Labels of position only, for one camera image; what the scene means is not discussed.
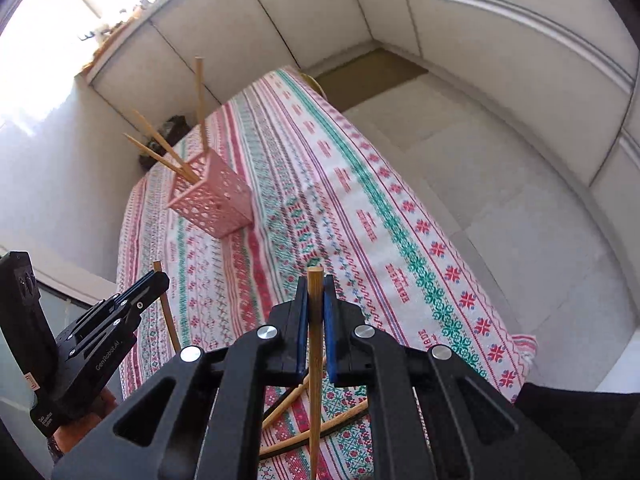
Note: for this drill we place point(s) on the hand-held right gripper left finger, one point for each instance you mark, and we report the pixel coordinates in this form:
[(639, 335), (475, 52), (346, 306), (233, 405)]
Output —
[(300, 340)]

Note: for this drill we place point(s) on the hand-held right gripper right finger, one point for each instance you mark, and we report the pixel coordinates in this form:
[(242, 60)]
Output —
[(330, 340)]

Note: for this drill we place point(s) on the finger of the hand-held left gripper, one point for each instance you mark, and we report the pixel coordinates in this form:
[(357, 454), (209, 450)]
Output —
[(150, 292), (137, 285)]

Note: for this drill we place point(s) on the wooden chopstick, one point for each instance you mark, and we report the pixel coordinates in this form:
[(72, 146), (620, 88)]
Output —
[(340, 422), (150, 152), (315, 410), (285, 405), (201, 105), (170, 320), (160, 137)]

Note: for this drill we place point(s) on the pink perforated utensil holder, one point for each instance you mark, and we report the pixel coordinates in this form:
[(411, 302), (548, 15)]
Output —
[(215, 205)]

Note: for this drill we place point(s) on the person's left hand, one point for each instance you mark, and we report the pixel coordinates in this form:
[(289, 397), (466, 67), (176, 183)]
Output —
[(70, 437)]

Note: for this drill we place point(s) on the patterned striped tablecloth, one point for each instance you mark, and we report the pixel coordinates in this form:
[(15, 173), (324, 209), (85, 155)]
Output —
[(350, 210)]

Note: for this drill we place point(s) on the black trash bin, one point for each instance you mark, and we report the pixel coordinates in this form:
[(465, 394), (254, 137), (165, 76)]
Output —
[(172, 127)]

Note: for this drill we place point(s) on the yellow round object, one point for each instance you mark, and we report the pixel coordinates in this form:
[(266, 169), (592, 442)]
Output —
[(315, 85)]

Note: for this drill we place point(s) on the olive floor mat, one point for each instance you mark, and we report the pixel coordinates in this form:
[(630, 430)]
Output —
[(370, 77)]

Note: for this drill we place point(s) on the white kitchen countertop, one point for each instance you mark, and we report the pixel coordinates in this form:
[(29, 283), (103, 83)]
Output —
[(150, 10)]

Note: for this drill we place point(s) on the person's dark pants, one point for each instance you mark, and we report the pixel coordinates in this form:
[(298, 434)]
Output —
[(590, 435)]

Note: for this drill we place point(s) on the kitchen window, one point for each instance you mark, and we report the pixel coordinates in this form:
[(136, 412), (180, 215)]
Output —
[(75, 0)]

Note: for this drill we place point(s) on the white kitchen base cabinet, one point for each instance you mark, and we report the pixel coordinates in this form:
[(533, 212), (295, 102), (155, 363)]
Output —
[(500, 60)]

